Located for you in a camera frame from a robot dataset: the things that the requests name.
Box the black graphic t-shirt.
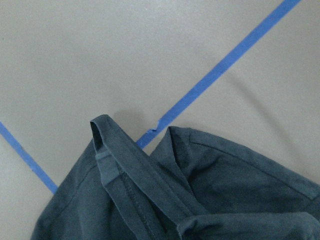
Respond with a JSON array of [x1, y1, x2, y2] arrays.
[[31, 115, 320, 240]]

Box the blue tape line lengthwise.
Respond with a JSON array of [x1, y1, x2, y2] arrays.
[[136, 0, 299, 149]]

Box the brown paper table cover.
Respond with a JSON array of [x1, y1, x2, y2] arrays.
[[0, 0, 320, 240]]

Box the blue tape line crosswise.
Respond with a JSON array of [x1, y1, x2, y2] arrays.
[[0, 122, 58, 194]]

